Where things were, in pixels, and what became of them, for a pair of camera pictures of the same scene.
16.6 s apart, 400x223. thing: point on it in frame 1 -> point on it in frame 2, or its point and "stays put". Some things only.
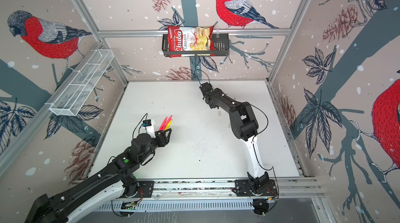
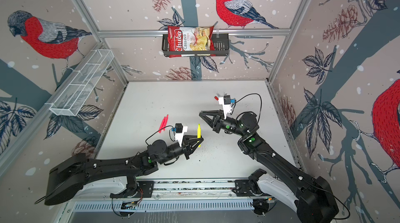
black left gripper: x=165 y=139 -> x=187 y=148
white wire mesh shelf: x=70 y=99 stays put
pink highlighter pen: x=162 y=127 stays put
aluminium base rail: x=298 y=189 stays put
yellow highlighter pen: x=168 y=125 -> x=199 y=132
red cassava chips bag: x=184 y=38 stays put
